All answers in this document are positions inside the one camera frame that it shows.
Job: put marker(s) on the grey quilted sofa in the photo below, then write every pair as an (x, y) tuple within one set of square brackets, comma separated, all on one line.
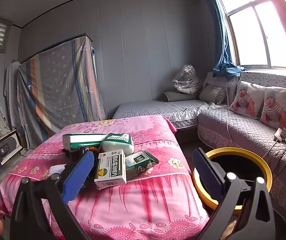
[(232, 135)]

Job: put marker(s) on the grey cushion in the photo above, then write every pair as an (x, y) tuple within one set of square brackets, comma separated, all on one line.
[(212, 93)]

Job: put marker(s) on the yellow trash bin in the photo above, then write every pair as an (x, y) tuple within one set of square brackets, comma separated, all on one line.
[(268, 176)]

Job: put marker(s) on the plush tiger in plastic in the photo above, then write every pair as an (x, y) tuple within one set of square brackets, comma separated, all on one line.
[(186, 80)]

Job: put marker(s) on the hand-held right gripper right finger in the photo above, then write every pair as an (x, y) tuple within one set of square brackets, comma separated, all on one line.
[(207, 175)]

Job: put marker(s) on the striped grey cloth cover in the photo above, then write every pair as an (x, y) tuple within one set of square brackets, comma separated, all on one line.
[(63, 85)]

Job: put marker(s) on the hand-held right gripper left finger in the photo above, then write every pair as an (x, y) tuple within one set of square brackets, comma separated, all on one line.
[(80, 172)]

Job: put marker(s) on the blue curtain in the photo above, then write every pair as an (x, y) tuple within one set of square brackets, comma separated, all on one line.
[(220, 30)]

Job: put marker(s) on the green white carton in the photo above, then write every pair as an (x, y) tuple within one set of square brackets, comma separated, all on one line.
[(139, 166)]

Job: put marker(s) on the white medicine box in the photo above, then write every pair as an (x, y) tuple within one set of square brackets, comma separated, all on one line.
[(111, 167)]

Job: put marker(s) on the grey bolster pillow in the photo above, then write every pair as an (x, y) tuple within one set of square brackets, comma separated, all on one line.
[(180, 96)]

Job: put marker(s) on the baby print pillow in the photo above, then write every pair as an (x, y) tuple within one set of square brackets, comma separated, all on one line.
[(246, 100), (277, 108)]

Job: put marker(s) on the long green white tissue pack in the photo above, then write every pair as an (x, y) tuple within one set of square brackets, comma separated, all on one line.
[(83, 140)]

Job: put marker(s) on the pink floral blanket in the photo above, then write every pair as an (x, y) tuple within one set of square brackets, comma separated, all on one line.
[(145, 205)]

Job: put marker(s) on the white soft tissue pack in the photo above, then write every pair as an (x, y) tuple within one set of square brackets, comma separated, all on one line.
[(119, 143)]

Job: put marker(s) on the white power adapter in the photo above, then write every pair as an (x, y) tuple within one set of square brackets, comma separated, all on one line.
[(280, 133)]

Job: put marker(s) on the window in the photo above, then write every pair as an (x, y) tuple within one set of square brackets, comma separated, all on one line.
[(252, 30)]

